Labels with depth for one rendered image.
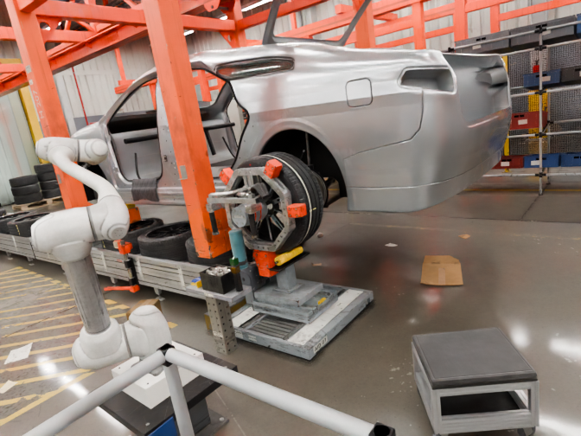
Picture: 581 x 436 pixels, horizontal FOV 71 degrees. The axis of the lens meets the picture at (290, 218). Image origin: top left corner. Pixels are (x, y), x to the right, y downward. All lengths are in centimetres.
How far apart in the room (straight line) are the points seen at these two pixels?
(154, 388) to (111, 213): 79
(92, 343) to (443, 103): 208
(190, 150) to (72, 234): 136
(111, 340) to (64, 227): 56
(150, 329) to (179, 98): 149
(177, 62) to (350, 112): 113
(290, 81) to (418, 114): 89
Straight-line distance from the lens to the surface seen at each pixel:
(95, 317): 187
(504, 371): 187
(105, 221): 160
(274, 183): 246
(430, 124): 244
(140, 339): 198
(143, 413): 200
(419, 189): 249
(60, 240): 163
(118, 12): 513
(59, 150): 206
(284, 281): 290
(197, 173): 283
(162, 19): 287
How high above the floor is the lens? 141
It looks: 14 degrees down
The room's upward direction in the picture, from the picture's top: 9 degrees counter-clockwise
